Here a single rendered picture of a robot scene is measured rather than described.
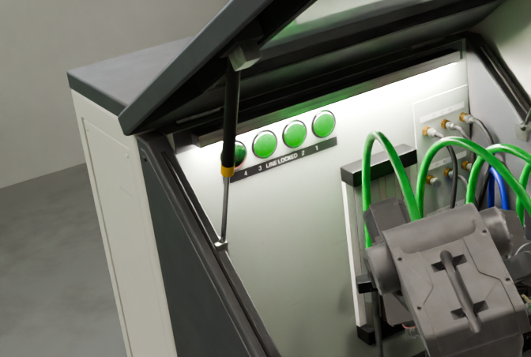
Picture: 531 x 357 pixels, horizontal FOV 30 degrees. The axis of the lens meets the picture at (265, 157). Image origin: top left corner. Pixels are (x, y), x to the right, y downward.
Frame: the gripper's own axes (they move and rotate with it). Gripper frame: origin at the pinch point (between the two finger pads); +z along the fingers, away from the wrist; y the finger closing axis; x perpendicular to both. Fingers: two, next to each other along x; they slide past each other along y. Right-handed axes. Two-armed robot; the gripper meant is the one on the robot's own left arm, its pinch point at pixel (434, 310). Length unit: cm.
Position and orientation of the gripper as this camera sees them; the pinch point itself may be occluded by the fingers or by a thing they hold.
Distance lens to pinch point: 142.1
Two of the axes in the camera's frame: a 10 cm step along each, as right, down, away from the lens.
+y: -9.4, 2.4, 2.6
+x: 1.2, 9.0, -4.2
